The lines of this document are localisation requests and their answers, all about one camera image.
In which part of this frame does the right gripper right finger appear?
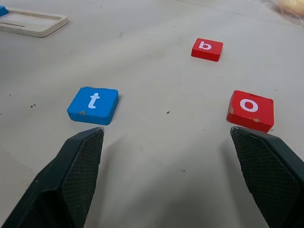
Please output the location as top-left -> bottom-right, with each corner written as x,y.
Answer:
230,125 -> 304,228

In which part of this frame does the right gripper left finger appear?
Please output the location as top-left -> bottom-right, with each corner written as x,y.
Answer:
0,126 -> 105,228

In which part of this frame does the red letter o tile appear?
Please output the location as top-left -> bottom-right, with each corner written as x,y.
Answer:
226,89 -> 275,133

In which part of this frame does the blue letter t tile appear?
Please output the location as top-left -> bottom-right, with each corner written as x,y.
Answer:
66,86 -> 119,126

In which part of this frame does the red letter b tile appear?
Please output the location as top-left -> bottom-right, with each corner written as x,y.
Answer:
190,38 -> 224,62

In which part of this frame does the row of letter blocks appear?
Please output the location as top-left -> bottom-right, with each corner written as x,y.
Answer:
0,6 -> 70,38

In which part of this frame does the beige table cover sheet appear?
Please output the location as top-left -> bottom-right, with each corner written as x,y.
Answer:
0,0 -> 304,228

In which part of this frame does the clear plastic bag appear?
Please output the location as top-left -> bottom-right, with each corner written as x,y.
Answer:
258,0 -> 304,27

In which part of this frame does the pale round bun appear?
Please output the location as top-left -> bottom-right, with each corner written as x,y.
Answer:
273,0 -> 304,15

